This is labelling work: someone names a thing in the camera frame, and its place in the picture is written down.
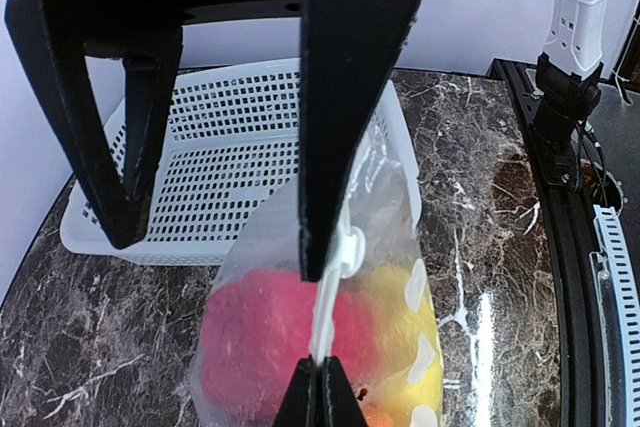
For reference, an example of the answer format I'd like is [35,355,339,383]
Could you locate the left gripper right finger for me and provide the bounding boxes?
[319,356,367,427]

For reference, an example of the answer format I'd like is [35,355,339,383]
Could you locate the red bell pepper toy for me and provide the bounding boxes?
[199,269,376,421]

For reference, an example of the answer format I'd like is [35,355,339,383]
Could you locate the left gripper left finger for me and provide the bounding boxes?
[273,357,318,427]

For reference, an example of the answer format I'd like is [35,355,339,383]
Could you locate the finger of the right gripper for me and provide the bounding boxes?
[3,0,185,251]
[298,0,422,282]

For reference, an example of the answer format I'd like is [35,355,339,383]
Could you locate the orange pumpkin toy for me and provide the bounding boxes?
[362,405,395,427]

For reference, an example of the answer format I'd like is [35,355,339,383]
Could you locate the clear polka dot zip bag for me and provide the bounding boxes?
[208,126,423,404]

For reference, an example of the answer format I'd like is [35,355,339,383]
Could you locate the black front rail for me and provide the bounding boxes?
[489,59,616,426]

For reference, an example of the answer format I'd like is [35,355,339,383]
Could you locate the white slotted cable duct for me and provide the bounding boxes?
[590,205,639,426]

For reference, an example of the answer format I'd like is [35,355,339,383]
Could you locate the white plastic perforated basket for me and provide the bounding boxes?
[59,57,422,268]

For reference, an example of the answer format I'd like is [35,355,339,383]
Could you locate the yellow corn toy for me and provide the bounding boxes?
[355,259,444,426]

